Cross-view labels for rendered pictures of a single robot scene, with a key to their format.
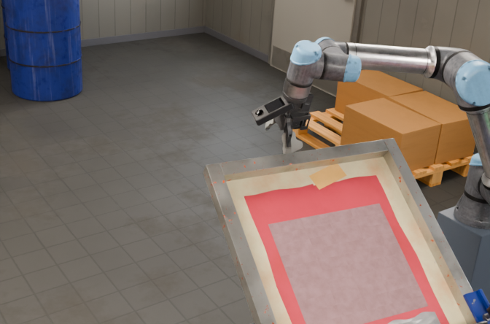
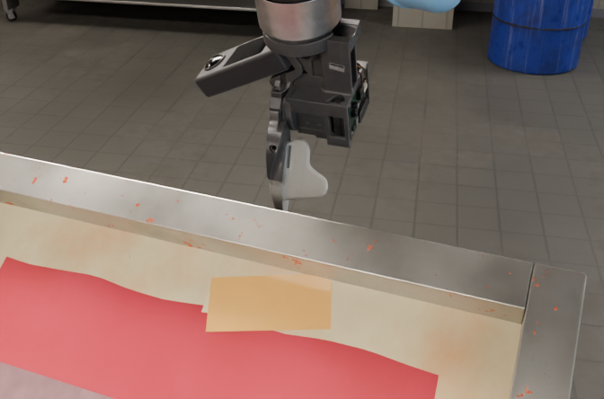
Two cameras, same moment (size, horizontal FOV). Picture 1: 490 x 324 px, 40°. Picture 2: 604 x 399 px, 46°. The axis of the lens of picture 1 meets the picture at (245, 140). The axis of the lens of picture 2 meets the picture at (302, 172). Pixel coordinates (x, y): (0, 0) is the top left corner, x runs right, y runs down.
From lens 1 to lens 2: 1.56 m
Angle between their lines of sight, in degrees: 42
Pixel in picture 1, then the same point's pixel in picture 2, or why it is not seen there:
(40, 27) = not seen: outside the picture
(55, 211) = (418, 202)
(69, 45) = (566, 4)
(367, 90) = not seen: outside the picture
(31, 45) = not seen: outside the picture
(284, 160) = (142, 205)
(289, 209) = (78, 346)
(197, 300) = not seen: outside the picture
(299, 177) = (181, 270)
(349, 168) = (358, 312)
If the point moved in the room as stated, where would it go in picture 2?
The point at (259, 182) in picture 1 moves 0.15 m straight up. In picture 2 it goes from (72, 239) to (43, 90)
